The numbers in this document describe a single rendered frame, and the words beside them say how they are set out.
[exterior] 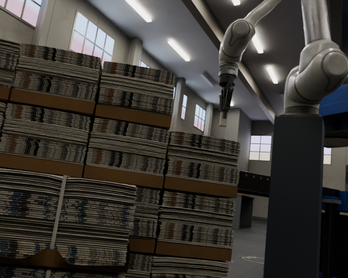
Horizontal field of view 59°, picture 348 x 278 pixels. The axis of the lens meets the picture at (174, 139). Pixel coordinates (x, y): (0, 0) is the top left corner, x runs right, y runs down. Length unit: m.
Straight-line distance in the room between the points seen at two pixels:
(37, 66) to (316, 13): 1.13
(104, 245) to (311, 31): 1.16
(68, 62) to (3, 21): 5.65
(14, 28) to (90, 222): 6.26
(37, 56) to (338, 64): 1.12
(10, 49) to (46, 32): 5.78
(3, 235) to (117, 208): 0.28
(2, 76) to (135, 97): 0.47
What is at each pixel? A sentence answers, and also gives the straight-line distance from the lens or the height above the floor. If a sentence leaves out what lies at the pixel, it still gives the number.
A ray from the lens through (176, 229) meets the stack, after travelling 1.16.
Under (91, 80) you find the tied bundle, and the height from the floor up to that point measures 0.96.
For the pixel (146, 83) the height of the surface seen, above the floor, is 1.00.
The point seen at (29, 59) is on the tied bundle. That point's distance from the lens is 1.25.
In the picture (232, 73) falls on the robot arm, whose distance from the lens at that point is 1.47.
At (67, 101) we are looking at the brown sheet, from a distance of 1.17.
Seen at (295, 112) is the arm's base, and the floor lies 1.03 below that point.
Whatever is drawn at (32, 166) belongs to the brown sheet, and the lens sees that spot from 1.16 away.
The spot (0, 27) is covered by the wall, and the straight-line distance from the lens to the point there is 6.78.
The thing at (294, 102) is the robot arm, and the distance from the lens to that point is 1.53.
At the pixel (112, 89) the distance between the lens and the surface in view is 1.20.
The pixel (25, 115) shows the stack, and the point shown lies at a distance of 1.19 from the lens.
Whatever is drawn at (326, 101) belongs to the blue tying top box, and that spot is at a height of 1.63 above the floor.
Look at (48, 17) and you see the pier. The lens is 7.18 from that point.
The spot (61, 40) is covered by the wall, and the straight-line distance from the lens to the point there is 7.61.
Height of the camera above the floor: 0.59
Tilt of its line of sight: 10 degrees up
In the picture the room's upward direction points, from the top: 7 degrees clockwise
